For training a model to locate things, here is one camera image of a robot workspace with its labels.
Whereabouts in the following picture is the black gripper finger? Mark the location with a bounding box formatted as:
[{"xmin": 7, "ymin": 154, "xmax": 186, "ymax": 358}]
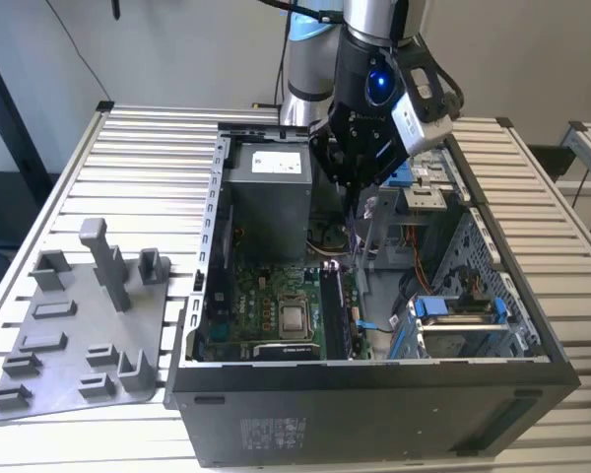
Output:
[
  {"xmin": 356, "ymin": 141, "xmax": 408, "ymax": 206},
  {"xmin": 308, "ymin": 131, "xmax": 358, "ymax": 206}
]

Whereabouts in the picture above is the black RAM slot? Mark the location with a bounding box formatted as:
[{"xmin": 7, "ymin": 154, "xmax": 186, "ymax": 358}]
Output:
[
  {"xmin": 320, "ymin": 269, "xmax": 333, "ymax": 359},
  {"xmin": 326, "ymin": 269, "xmax": 339, "ymax": 359}
]

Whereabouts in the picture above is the blue disk carrier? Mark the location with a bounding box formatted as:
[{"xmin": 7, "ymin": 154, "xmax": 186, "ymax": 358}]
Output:
[
  {"xmin": 391, "ymin": 160, "xmax": 416, "ymax": 188},
  {"xmin": 406, "ymin": 294, "xmax": 513, "ymax": 361}
]

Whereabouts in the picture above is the grey metal drive cage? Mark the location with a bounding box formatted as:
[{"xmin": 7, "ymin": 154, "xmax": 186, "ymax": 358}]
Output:
[{"xmin": 357, "ymin": 147, "xmax": 454, "ymax": 262}]

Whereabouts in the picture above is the grey power supply unit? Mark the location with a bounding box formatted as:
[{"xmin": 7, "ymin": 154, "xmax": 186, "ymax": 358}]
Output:
[{"xmin": 222, "ymin": 142, "xmax": 314, "ymax": 262}]

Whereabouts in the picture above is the green motherboard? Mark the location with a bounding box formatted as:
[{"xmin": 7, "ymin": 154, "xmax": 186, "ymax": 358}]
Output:
[{"xmin": 196, "ymin": 260, "xmax": 375, "ymax": 361}]

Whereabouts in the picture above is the silver CPU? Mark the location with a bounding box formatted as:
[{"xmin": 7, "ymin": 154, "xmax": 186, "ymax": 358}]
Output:
[{"xmin": 281, "ymin": 305, "xmax": 307, "ymax": 332}]

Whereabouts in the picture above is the metal socket cover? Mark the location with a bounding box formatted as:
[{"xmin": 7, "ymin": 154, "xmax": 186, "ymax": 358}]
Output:
[{"xmin": 274, "ymin": 295, "xmax": 312, "ymax": 341}]

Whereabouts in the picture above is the black green graphics card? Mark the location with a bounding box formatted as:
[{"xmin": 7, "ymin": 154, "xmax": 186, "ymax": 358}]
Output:
[{"xmin": 250, "ymin": 342, "xmax": 321, "ymax": 362}]

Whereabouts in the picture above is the black PC case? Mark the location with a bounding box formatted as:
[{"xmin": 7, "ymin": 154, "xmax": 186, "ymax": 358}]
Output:
[{"xmin": 163, "ymin": 120, "xmax": 582, "ymax": 469}]

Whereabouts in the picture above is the grey parts rack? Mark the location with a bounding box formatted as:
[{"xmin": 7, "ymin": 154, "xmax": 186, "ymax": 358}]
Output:
[{"xmin": 0, "ymin": 216, "xmax": 173, "ymax": 424}]

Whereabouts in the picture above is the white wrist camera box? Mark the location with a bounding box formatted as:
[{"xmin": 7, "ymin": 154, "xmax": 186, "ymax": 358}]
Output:
[{"xmin": 391, "ymin": 68, "xmax": 455, "ymax": 155}]

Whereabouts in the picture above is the red orange wire bundle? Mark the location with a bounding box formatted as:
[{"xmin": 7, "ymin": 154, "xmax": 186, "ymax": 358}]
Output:
[{"xmin": 406, "ymin": 224, "xmax": 432, "ymax": 297}]

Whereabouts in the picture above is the power supply wire bundle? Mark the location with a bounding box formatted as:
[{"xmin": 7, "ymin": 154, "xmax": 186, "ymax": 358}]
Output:
[{"xmin": 305, "ymin": 235, "xmax": 350, "ymax": 257}]

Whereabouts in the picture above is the black metal frame post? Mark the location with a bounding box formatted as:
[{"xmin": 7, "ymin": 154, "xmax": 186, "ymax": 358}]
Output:
[{"xmin": 0, "ymin": 33, "xmax": 50, "ymax": 178}]

